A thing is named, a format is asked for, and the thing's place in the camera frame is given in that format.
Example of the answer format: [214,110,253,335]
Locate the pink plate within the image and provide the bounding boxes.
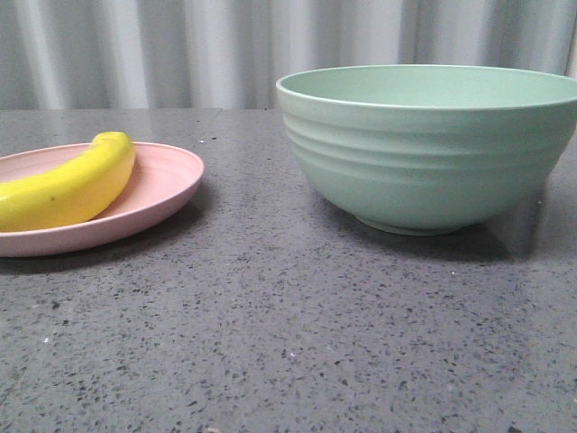
[1,142,205,257]

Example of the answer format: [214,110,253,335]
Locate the yellow banana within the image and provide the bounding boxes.
[1,132,136,233]

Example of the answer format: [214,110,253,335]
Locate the green ribbed bowl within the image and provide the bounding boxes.
[276,64,576,235]

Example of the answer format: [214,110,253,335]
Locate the grey pleated curtain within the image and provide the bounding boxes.
[1,1,576,109]

